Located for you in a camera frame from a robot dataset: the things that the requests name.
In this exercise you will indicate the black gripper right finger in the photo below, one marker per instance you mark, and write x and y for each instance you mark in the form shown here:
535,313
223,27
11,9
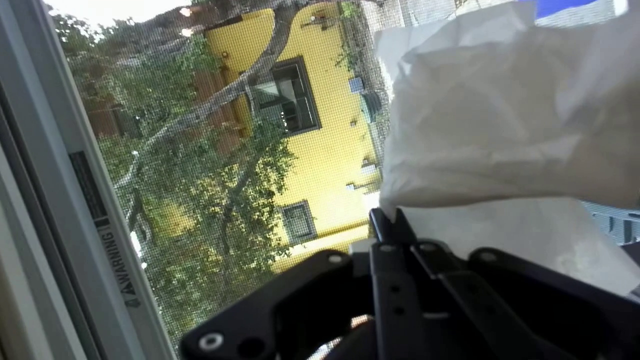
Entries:
452,313

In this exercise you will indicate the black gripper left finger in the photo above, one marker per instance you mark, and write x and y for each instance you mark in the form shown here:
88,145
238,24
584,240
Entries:
391,287

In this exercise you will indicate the white paper napkin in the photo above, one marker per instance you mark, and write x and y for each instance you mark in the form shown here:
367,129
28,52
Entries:
504,129

